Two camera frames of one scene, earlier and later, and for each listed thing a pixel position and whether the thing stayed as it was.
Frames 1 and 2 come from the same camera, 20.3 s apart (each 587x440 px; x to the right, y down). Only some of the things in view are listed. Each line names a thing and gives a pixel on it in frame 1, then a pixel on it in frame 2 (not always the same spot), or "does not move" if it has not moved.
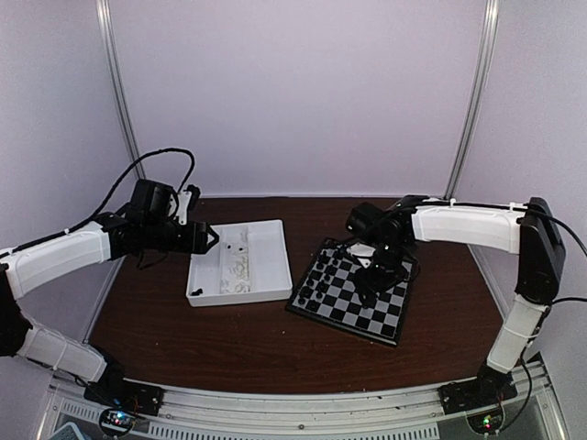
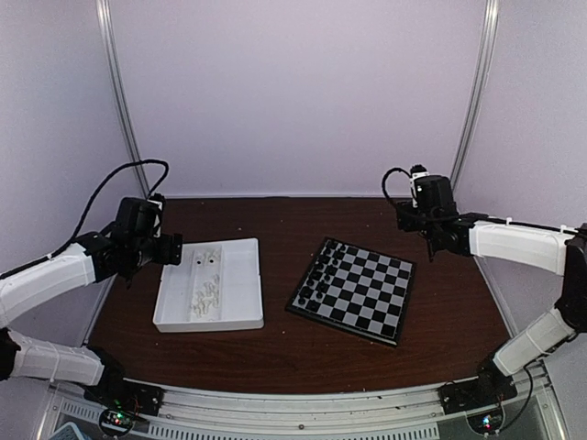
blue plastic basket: x=68 y=432 does not move
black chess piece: x=306 y=291 does not move
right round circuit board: x=486 y=423 does not move
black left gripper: x=195 y=241 -> x=163 y=256
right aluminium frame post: x=476 y=95 does not move
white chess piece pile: x=235 y=266 -> x=205 y=297
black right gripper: x=371 y=287 -> x=404 y=221
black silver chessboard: x=328 y=292 does not move
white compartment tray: x=250 y=260 -> x=217 y=286
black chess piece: x=313 y=305 does not move
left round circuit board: x=116 y=422 does not move
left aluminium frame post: x=105 y=15 does not move
